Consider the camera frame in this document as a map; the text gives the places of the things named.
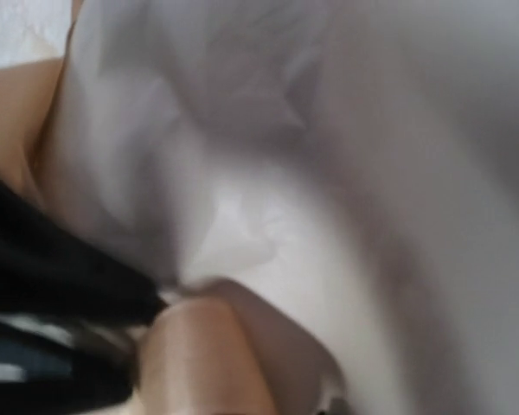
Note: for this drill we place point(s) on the pink wrapping paper sheet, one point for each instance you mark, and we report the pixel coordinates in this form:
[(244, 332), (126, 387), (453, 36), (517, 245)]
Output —
[(344, 173)]

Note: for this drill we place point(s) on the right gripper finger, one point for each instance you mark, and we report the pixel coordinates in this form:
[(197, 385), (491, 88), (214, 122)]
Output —
[(59, 300)]

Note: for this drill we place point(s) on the brown ribbon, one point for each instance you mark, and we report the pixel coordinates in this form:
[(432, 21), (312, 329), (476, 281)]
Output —
[(207, 359)]

